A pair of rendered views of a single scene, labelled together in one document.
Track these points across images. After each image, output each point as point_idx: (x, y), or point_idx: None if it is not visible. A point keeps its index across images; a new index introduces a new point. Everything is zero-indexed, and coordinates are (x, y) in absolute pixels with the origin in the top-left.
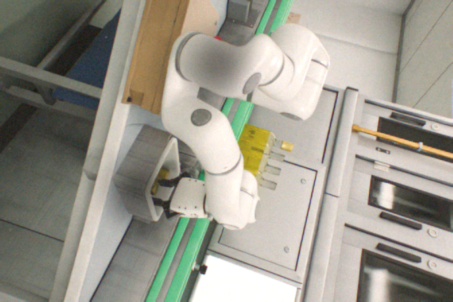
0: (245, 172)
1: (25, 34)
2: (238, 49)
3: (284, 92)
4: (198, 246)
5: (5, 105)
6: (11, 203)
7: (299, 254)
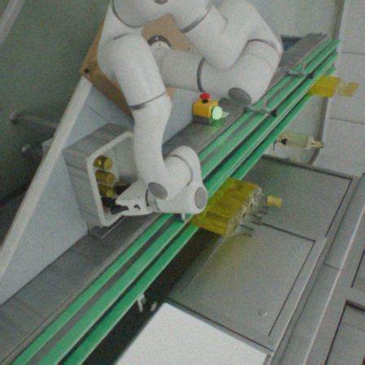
0: (185, 147)
1: (59, 115)
2: None
3: (216, 44)
4: (151, 279)
5: (28, 169)
6: (0, 236)
7: (277, 319)
